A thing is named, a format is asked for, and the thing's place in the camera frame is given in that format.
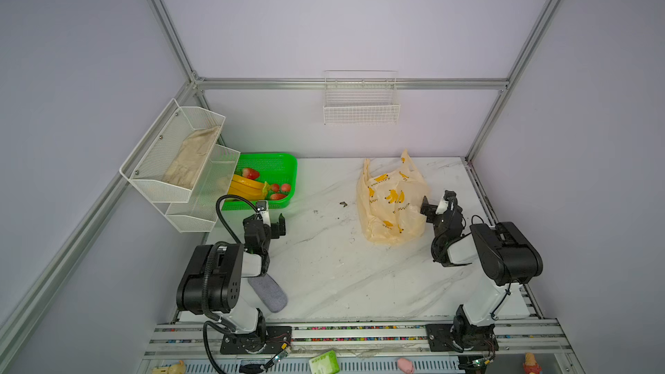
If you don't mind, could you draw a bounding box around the cream banana print plastic bag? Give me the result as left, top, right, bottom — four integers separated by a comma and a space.
356, 150, 431, 246

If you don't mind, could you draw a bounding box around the yellow fake banana bunch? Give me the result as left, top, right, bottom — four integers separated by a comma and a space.
228, 174, 270, 201

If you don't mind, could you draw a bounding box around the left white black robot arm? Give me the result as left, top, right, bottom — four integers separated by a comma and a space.
176, 216, 287, 338

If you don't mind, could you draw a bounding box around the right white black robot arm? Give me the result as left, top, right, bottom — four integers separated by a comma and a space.
420, 190, 543, 353

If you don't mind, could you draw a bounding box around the grey oval sponge pad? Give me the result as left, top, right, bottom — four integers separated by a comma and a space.
248, 275, 289, 313

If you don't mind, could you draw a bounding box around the beige cloth in shelf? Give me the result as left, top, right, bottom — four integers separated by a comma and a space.
162, 126, 222, 190

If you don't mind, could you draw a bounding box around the green small box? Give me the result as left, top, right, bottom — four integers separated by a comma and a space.
308, 350, 340, 374

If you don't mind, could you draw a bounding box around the pink small toy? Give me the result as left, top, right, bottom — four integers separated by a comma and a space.
396, 358, 415, 374

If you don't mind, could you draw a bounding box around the beige toy at front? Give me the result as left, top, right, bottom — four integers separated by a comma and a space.
151, 360, 186, 374

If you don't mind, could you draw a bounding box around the red yellow figurine toy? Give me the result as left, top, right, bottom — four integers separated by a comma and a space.
523, 353, 542, 374

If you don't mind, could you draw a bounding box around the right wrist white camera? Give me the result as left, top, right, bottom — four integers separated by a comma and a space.
436, 197, 450, 215

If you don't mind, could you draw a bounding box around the wrist white camera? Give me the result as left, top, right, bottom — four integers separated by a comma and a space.
436, 197, 450, 215
256, 200, 271, 225

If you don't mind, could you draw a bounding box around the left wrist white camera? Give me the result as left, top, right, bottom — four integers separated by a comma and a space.
256, 200, 271, 225

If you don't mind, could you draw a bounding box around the lower white mesh wall shelf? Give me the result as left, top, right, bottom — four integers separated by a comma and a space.
165, 145, 241, 233

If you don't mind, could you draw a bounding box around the white mesh wall shelf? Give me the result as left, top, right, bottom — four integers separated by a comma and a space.
119, 100, 225, 204
165, 145, 241, 233

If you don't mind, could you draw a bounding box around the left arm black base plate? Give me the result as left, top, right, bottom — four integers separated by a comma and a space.
219, 326, 293, 355

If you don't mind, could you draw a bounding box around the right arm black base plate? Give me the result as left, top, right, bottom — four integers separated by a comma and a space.
425, 324, 498, 353

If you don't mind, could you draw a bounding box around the upper white mesh wall shelf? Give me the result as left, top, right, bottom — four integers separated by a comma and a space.
119, 100, 225, 204

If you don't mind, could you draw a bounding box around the white wire wall basket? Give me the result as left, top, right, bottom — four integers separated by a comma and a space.
323, 70, 401, 126

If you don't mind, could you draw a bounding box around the aluminium front rail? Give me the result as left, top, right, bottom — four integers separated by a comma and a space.
137, 319, 588, 373

